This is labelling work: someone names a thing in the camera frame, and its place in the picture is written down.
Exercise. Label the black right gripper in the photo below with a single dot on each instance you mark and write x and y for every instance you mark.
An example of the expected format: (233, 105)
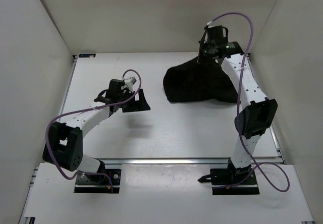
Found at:
(202, 45)

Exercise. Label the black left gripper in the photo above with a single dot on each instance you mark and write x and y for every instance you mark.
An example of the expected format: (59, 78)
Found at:
(141, 104)

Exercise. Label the black skirt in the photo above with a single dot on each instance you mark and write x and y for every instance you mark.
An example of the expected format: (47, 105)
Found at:
(193, 81)

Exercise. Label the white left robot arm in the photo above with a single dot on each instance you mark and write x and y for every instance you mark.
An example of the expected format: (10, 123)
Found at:
(66, 139)

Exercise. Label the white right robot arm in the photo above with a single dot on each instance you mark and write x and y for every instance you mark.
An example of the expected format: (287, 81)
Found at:
(256, 110)

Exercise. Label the left table corner label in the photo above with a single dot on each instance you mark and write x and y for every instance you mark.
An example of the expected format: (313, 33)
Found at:
(87, 55)

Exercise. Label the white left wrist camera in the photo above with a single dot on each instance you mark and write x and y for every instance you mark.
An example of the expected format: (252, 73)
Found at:
(130, 82)

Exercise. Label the aluminium table front rail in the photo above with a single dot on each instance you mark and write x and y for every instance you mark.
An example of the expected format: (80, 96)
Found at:
(164, 161)

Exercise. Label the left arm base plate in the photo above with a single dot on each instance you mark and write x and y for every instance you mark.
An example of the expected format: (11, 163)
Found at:
(100, 184)

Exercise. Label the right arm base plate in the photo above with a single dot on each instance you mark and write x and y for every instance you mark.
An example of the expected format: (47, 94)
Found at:
(231, 181)

